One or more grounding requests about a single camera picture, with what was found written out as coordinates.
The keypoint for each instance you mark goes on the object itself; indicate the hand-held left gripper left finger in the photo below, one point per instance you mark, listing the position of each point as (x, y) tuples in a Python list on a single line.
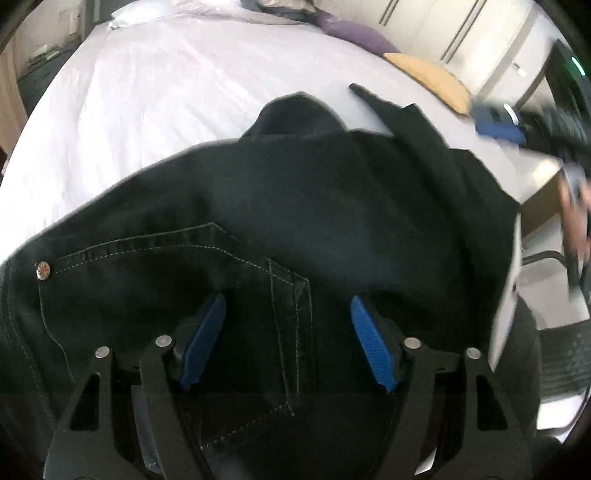
[(203, 344)]

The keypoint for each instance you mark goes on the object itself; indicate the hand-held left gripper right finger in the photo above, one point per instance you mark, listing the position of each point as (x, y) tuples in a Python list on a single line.
[(369, 344)]

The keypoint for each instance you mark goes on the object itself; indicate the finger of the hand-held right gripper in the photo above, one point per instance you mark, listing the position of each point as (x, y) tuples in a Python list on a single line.
[(496, 124)]

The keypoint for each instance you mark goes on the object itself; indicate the black pants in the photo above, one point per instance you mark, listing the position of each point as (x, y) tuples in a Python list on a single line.
[(323, 207)]

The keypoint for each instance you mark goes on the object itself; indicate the person's right hand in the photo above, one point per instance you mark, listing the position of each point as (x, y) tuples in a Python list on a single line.
[(577, 217)]

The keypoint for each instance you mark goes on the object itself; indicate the yellow pillow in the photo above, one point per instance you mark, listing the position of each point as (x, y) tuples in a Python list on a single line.
[(438, 81)]

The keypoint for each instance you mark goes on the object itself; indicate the white wardrobe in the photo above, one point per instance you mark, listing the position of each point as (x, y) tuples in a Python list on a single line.
[(461, 27)]

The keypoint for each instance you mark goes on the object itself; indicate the purple pillow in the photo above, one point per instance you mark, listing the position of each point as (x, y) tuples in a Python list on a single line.
[(360, 34)]

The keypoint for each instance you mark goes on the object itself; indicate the black mesh chair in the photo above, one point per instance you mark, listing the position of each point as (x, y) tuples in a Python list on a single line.
[(565, 364)]

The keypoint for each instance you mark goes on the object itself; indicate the rolled white duvet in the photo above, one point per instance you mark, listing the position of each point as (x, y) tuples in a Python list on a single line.
[(281, 9)]

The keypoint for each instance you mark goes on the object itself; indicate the bed with white sheet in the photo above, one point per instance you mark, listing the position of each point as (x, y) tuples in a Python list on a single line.
[(184, 92)]

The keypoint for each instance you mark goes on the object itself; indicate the white pillow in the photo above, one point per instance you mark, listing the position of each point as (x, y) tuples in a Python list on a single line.
[(138, 11)]

